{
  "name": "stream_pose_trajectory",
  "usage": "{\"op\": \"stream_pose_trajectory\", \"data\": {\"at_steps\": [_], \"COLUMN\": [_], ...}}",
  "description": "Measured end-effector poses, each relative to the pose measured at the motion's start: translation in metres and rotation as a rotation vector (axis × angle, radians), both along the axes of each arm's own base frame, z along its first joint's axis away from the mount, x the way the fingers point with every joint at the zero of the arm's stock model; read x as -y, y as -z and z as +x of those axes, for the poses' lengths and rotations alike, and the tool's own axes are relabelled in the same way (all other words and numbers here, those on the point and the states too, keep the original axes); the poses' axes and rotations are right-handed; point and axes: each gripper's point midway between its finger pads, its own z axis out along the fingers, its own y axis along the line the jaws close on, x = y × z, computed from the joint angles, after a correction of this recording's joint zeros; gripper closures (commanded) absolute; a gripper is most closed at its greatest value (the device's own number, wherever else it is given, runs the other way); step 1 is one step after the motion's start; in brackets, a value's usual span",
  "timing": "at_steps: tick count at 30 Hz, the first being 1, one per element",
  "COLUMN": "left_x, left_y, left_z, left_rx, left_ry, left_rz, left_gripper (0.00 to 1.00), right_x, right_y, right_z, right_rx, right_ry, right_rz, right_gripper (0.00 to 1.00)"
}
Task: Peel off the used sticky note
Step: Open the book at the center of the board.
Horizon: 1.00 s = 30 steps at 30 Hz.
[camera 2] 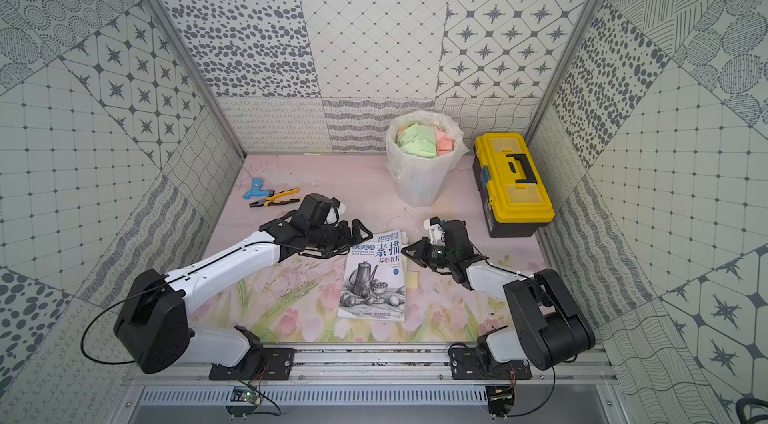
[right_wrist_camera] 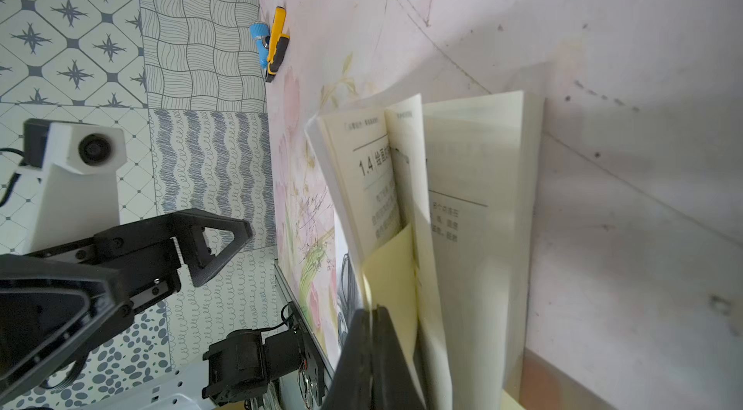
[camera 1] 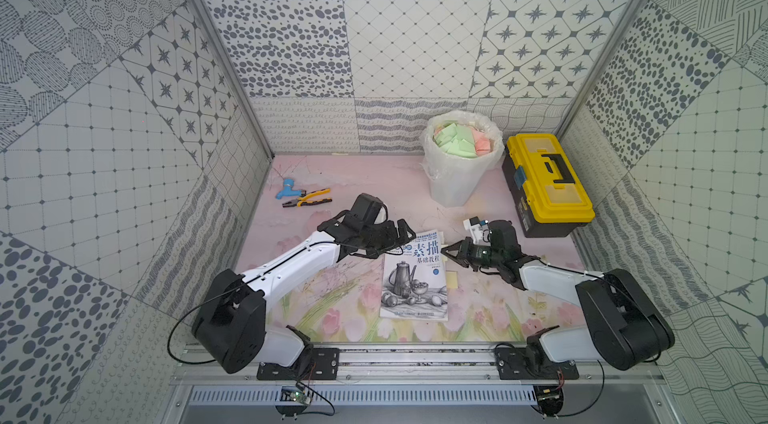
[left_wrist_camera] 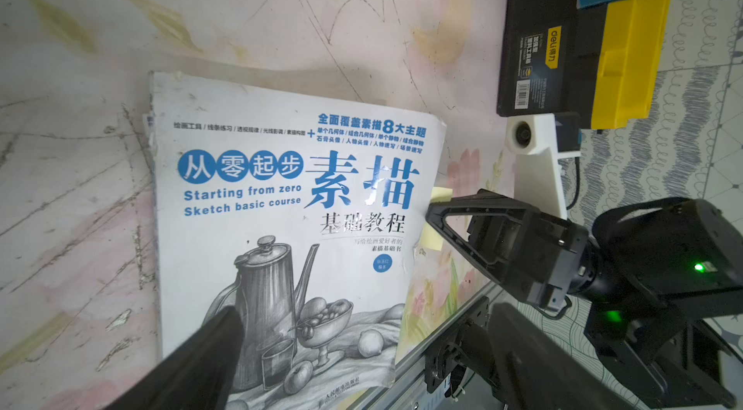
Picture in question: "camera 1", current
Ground sketch tutorial book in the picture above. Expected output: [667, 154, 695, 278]
[379, 230, 448, 322]

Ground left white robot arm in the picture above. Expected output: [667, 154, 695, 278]
[187, 193, 417, 379]

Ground blue plastic faucet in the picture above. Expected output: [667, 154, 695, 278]
[276, 178, 306, 200]

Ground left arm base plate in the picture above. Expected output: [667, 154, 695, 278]
[257, 347, 340, 381]

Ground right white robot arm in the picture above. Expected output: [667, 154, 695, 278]
[457, 217, 675, 371]

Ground yellow black toolbox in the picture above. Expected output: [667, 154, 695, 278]
[502, 134, 595, 238]

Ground yellow sticky note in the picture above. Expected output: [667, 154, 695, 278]
[445, 271, 458, 290]

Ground floral pink table mat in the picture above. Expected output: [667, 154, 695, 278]
[234, 155, 584, 343]

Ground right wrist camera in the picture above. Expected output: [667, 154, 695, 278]
[463, 217, 490, 245]

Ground yellow black pliers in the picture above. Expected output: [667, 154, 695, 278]
[282, 188, 333, 208]

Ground white trash bin with liner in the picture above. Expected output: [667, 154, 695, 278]
[421, 111, 505, 207]

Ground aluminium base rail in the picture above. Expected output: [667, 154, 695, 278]
[170, 343, 665, 385]

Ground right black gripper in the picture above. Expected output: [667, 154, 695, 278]
[440, 237, 502, 272]

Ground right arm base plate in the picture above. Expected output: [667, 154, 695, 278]
[493, 343, 579, 381]

